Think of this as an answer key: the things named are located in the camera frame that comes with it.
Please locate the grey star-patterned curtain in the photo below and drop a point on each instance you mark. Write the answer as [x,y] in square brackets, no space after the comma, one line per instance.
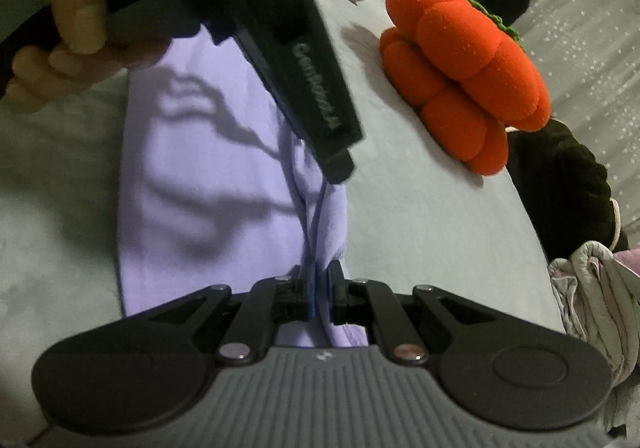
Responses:
[590,53]

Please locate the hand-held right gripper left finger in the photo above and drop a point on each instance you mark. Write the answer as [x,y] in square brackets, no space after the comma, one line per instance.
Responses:
[312,295]

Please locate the pink pillow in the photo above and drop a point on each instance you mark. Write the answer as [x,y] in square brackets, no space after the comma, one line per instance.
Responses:
[630,262]

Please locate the folded grey pink quilt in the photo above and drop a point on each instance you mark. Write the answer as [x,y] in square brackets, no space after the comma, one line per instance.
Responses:
[595,318]

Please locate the black plush blanket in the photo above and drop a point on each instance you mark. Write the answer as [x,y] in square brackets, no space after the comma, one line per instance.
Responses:
[560,183]

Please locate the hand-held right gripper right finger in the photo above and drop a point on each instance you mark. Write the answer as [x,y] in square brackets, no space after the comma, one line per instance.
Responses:
[331,295]

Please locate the purple pants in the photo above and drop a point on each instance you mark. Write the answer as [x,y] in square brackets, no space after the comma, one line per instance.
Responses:
[200,168]

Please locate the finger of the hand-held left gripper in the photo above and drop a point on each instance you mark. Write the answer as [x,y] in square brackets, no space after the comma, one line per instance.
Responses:
[339,167]

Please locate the orange pumpkin plush pillow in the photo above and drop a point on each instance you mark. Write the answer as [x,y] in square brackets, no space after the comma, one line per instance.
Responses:
[465,53]

